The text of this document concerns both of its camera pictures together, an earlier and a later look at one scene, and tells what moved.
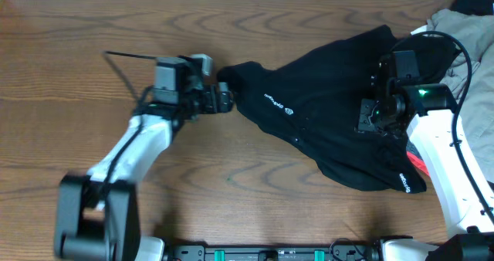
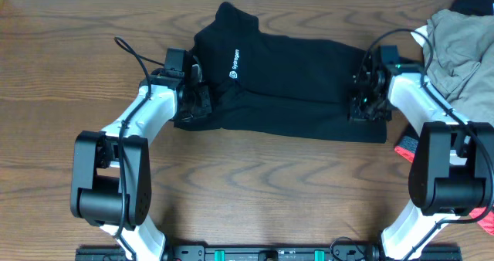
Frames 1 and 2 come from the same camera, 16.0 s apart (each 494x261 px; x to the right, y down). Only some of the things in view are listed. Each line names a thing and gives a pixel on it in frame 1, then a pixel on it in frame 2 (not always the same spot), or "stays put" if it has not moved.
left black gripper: (212, 100) → (199, 103)
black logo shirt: (312, 99) → (264, 84)
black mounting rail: (360, 252) stays put
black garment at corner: (475, 0) stays put
